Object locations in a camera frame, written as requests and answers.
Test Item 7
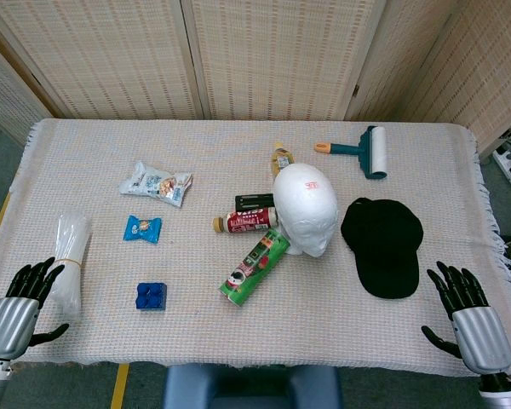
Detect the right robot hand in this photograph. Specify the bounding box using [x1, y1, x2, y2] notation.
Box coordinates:
[421, 261, 511, 376]

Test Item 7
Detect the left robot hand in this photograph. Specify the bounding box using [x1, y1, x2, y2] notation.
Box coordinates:
[0, 256, 71, 361]

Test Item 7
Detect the black baseball cap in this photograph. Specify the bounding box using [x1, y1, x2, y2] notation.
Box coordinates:
[340, 196, 425, 300]

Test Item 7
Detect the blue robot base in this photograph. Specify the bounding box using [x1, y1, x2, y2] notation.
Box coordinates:
[162, 364, 344, 409]

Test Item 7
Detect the white foam mannequin head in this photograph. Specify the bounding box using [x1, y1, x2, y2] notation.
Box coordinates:
[272, 163, 339, 258]

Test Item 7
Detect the blue toy brick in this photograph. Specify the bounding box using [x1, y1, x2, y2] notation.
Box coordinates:
[135, 281, 168, 313]

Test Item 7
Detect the small blue snack packet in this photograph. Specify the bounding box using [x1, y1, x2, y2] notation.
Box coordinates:
[123, 214, 164, 245]

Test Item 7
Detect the white blue snack bag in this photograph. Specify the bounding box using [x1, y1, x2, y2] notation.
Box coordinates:
[118, 160, 195, 209]

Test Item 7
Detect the teal lint roller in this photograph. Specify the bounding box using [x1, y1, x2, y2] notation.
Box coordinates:
[313, 124, 388, 181]

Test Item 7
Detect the white woven tablecloth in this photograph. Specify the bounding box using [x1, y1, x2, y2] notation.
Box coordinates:
[0, 118, 511, 378]

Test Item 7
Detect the green chips can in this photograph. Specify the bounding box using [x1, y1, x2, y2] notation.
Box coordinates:
[219, 228, 291, 308]

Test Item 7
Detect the red label drink bottle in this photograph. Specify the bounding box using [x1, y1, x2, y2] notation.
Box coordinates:
[212, 206, 278, 234]

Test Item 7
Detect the black rectangular box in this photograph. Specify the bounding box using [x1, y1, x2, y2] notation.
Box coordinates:
[234, 193, 275, 211]

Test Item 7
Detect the yellow tea bottle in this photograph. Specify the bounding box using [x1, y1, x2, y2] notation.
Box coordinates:
[270, 141, 296, 180]

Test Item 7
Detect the woven folding screen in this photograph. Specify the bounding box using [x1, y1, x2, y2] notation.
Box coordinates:
[0, 0, 511, 159]

